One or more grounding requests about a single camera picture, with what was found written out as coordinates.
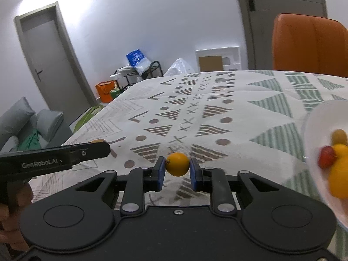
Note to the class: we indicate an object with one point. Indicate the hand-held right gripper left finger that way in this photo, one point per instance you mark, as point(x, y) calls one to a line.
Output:
point(161, 172)

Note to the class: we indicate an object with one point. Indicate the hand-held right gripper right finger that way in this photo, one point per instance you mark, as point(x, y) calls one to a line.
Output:
point(193, 174)

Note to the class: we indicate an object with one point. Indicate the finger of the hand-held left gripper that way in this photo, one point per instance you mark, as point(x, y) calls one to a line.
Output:
point(92, 151)

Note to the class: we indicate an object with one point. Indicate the white plate with blue rim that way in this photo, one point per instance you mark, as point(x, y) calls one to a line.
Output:
point(318, 130)

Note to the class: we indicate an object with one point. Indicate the red cherry tomato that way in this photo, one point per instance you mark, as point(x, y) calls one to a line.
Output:
point(326, 157)

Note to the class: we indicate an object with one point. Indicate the large orange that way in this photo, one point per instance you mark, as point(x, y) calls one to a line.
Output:
point(339, 180)

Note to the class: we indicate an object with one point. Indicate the person's left hand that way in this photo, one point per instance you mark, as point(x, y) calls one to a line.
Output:
point(13, 223)

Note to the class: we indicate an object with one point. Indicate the green cloth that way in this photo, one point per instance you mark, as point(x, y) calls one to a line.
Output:
point(32, 141)

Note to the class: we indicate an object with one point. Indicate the green floor mat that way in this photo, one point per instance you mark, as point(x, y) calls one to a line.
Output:
point(87, 117)

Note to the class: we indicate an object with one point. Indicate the grey sofa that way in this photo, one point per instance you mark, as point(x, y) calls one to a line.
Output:
point(16, 117)

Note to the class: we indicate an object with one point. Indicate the orange box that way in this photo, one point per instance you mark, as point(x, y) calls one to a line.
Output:
point(104, 92)

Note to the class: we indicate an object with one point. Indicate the black metal rack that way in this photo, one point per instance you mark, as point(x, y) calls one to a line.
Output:
point(156, 70)

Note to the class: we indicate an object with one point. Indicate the blue plastic bag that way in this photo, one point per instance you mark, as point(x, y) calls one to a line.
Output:
point(135, 57)

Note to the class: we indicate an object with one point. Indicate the clear plastic bag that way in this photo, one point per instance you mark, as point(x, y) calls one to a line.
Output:
point(178, 66)

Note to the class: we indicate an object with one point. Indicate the brown cardboard sheet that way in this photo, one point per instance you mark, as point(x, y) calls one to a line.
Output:
point(211, 64)

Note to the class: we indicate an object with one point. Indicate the white foam packaging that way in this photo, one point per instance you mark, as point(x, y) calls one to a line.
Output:
point(233, 57)

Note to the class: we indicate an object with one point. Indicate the round yellow-green fruit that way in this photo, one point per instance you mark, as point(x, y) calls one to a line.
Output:
point(339, 136)

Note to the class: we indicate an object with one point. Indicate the orange leather chair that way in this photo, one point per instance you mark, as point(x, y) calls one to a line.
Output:
point(307, 43)

